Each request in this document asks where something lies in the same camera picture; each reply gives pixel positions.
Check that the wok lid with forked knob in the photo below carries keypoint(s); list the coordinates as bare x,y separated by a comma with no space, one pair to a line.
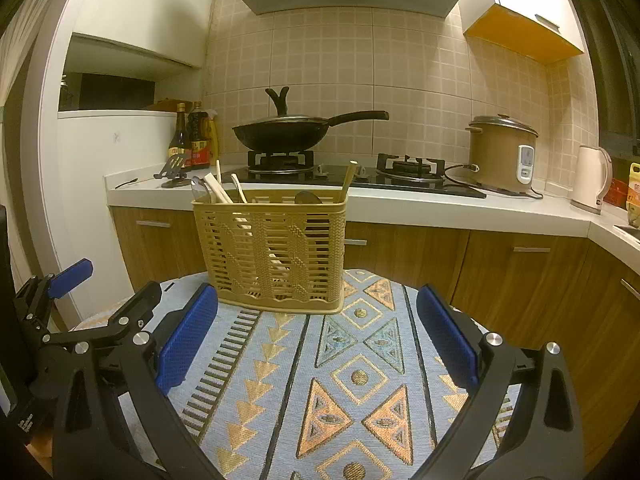
278,100

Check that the white kitchen countertop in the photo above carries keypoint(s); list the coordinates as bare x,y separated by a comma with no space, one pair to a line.
400,210

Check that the black gas stove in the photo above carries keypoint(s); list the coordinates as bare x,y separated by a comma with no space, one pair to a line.
375,182

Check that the yellow oil bottle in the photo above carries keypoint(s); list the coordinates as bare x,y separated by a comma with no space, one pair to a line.
634,195

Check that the white electric kettle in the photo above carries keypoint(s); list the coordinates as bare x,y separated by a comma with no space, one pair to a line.
590,180

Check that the wooden base cabinets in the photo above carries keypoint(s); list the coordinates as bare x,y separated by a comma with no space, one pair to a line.
410,260

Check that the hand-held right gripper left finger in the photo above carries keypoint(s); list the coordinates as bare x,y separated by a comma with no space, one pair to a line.
187,340

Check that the patterned blue tablecloth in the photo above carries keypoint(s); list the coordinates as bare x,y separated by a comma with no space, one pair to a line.
360,375

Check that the brown rice cooker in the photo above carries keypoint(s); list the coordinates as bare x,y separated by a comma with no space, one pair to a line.
495,160

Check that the brown box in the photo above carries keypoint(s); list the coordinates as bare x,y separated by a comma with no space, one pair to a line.
165,105

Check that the soy sauce bottle red label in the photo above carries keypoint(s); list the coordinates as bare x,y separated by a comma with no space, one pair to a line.
199,145

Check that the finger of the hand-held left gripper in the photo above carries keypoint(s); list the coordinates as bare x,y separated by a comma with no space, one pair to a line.
70,275
135,307

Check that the orange packet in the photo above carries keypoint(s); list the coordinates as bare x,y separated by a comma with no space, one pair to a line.
615,194

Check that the white and yellow wall cabinet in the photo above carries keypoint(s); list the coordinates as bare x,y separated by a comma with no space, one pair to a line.
520,10

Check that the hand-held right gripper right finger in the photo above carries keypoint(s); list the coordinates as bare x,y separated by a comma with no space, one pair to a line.
445,335

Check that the black wok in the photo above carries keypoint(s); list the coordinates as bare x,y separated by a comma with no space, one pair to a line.
280,137

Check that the beige plastic utensil basket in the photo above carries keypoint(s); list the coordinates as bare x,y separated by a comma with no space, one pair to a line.
270,260

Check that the yellow plastic bottle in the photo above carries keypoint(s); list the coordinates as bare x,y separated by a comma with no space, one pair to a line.
214,140

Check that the steel sink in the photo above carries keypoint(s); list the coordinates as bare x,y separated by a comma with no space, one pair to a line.
627,231

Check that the soy sauce bottle yellow label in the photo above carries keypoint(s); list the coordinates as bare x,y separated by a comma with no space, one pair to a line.
178,140

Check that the dark window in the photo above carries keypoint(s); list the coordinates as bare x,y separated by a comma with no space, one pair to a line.
615,60

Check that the clear plastic spoon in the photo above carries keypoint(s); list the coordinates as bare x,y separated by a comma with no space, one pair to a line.
200,191

